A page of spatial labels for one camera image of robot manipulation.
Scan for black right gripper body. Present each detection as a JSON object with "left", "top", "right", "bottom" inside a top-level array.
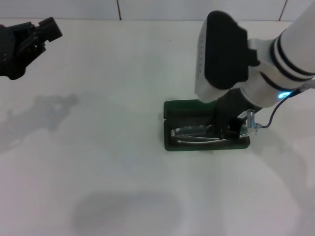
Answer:
[{"left": 215, "top": 89, "right": 257, "bottom": 134}]

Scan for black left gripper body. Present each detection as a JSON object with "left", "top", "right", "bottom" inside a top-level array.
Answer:
[{"left": 0, "top": 23, "right": 28, "bottom": 81}]

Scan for green glasses case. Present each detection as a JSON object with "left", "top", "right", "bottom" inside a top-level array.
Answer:
[{"left": 162, "top": 99, "right": 251, "bottom": 152}]

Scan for clear white glasses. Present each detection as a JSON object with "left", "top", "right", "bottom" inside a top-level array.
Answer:
[{"left": 169, "top": 124, "right": 256, "bottom": 146}]

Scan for silver ribbed connector socket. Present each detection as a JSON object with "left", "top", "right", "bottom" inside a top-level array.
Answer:
[{"left": 246, "top": 109, "right": 259, "bottom": 136}]

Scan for grey right gripper cable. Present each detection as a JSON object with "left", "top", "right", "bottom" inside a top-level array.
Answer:
[{"left": 254, "top": 80, "right": 315, "bottom": 130}]

